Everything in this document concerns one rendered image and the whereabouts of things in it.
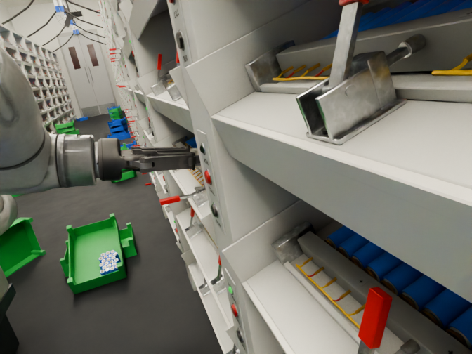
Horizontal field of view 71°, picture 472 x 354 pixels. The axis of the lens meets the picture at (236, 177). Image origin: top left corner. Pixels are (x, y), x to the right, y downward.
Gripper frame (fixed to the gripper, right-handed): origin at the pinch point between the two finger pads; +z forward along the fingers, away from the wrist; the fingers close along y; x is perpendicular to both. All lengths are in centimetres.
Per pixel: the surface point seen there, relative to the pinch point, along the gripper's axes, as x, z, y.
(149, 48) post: -23.2, -6.6, 39.4
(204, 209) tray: 7.9, -3.1, -8.2
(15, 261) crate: 70, -64, 107
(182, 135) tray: 1.0, 2.6, 39.2
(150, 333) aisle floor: 60, -10, 27
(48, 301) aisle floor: 67, -44, 65
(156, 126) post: -1.8, -5.3, 39.5
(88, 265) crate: 59, -30, 74
